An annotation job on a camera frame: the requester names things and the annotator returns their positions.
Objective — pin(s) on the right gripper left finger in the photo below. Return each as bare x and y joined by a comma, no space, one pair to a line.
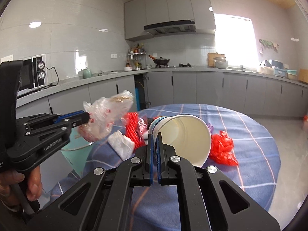
148,162

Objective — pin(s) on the clear plastic bag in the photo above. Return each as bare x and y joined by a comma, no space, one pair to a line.
103,113

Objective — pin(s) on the metal spice rack with bottles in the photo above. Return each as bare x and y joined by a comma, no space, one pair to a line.
135,56

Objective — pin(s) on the red crumpled plastic bag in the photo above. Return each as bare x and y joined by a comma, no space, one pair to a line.
221,149

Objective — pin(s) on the hanging cloths on wall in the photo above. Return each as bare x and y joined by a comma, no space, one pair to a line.
269,45

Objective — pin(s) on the grey lower kitchen cabinets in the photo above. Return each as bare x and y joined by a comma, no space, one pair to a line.
251,95

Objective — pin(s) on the grey cooking pot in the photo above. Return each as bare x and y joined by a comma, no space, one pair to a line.
221,62

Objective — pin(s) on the grey speckled countertop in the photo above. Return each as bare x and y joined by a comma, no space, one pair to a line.
77,82

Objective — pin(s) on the person's left hand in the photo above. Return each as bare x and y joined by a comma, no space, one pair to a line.
19,192

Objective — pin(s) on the black wok with handle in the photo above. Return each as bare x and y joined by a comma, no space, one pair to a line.
161,61

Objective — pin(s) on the grey upper wall cabinets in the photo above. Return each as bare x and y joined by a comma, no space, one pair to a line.
139,13

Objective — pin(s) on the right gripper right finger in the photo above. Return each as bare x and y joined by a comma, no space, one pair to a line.
167,175

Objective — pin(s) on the white microwave oven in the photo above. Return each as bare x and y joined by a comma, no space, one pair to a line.
33,74

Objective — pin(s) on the green ceramic teapot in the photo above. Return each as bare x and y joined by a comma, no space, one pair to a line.
86,73

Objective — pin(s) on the red foam fruit net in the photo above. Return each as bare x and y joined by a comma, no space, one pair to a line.
135,126

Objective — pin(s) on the cardboard box on counter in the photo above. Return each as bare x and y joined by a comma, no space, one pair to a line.
303,76

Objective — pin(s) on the black range hood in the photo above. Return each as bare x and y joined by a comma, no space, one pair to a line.
171,27

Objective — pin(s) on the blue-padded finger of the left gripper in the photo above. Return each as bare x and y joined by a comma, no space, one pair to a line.
63,118

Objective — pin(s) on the dish rack with containers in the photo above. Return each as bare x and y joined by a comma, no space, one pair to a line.
276,68

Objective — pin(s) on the white bowl by rack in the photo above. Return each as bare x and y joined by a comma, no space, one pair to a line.
128,68

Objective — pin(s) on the blue plaid tablecloth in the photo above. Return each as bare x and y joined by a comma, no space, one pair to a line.
162,187

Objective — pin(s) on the white paper cup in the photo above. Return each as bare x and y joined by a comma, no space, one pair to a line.
188,134

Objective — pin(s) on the white crumpled tissue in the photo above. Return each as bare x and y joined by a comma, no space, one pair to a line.
121,144

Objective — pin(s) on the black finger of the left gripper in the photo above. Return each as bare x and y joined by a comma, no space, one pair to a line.
78,118

